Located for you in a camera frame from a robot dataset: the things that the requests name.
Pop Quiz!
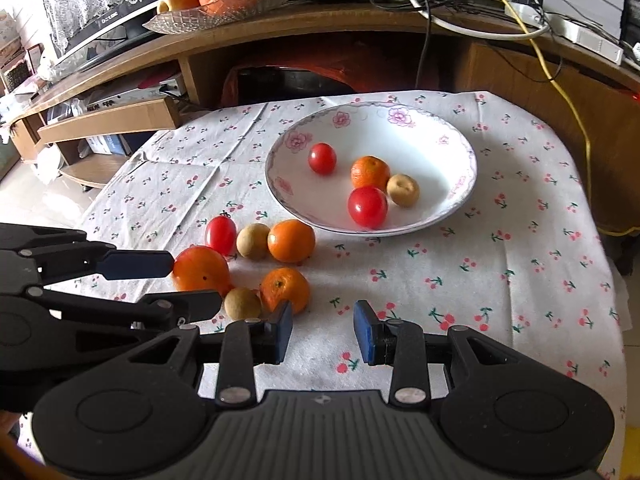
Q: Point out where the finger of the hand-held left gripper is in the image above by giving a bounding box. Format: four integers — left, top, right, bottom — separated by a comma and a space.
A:
0, 224, 176, 286
25, 286, 223, 330

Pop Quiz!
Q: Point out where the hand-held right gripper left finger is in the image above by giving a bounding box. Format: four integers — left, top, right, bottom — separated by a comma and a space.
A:
125, 301, 294, 407

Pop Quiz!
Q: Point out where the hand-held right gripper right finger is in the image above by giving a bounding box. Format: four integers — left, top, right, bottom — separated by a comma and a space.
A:
353, 300, 523, 407

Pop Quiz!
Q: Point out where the small mandarin orange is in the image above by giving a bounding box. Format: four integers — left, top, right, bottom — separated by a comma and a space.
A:
259, 267, 311, 316
267, 219, 317, 265
350, 156, 391, 193

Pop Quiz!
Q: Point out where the brown longan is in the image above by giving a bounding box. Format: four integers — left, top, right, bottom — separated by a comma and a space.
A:
236, 223, 272, 261
386, 173, 421, 208
223, 287, 263, 321

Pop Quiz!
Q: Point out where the large red-orange tomato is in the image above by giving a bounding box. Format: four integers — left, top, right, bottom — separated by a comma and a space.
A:
172, 245, 232, 297

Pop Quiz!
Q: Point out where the cherry tomato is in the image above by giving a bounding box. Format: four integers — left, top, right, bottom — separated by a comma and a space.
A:
204, 215, 238, 257
347, 186, 389, 228
307, 142, 337, 176

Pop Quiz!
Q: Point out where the white floral-rim bowl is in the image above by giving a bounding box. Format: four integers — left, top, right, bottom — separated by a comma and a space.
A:
264, 101, 478, 236

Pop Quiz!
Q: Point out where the cherry-print tablecloth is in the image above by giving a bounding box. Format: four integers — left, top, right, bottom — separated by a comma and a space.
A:
80, 90, 631, 480

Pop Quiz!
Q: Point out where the blue and white box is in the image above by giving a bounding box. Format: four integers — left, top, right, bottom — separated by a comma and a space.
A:
85, 132, 133, 157

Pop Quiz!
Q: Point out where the white media player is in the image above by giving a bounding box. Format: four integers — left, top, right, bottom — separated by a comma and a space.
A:
85, 72, 188, 113

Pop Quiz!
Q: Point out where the black television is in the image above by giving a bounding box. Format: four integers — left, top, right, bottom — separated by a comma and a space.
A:
47, 0, 161, 76

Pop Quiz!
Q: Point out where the glass fruit plate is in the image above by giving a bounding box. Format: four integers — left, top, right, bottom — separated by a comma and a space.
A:
142, 0, 306, 36

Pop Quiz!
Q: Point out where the wooden television stand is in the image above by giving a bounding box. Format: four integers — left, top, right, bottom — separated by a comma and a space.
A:
10, 0, 640, 241

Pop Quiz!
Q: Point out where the white power strip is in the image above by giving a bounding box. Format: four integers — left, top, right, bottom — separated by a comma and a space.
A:
505, 2, 626, 66

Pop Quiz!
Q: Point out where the black hanging cable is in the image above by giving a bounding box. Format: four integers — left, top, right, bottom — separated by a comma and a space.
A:
415, 5, 433, 88

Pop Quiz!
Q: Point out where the yellow cable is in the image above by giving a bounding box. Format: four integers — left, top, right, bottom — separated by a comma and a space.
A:
342, 0, 640, 238

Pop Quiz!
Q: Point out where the white cable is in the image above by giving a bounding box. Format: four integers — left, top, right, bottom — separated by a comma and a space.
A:
370, 0, 551, 41

